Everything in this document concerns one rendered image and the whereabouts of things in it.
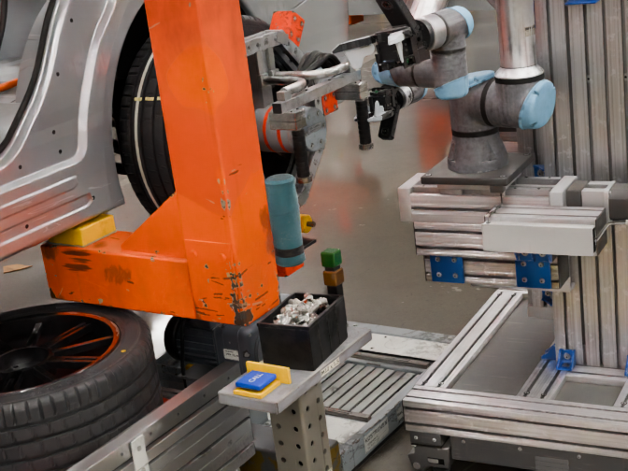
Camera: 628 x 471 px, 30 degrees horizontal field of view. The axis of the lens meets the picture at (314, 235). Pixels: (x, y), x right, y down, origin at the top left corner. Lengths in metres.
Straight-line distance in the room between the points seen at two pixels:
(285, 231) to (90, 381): 0.83
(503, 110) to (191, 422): 1.06
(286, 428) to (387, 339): 1.03
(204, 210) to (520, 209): 0.76
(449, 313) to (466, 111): 1.44
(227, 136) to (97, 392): 0.67
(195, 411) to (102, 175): 0.71
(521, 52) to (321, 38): 1.40
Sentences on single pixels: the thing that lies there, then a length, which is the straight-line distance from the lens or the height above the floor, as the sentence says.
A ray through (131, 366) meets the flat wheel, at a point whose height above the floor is 0.48.
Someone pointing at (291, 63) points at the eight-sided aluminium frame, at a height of 1.00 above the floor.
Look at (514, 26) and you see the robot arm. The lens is 2.77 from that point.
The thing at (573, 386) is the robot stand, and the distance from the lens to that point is 3.15.
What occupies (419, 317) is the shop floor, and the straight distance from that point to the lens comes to 4.17.
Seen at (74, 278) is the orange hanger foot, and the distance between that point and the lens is 3.24.
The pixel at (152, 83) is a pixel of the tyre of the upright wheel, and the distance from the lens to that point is 3.34.
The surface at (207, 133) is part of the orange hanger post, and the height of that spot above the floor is 1.01.
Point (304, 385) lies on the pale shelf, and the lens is 2.74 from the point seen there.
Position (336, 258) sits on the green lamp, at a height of 0.64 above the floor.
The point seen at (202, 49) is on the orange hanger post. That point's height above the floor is 1.21.
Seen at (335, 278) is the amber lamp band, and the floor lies 0.59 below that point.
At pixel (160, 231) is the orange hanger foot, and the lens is 3.00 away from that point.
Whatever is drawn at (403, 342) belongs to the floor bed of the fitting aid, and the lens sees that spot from 3.80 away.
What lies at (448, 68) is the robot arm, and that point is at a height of 1.13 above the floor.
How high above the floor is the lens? 1.62
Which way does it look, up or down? 18 degrees down
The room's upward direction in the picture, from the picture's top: 7 degrees counter-clockwise
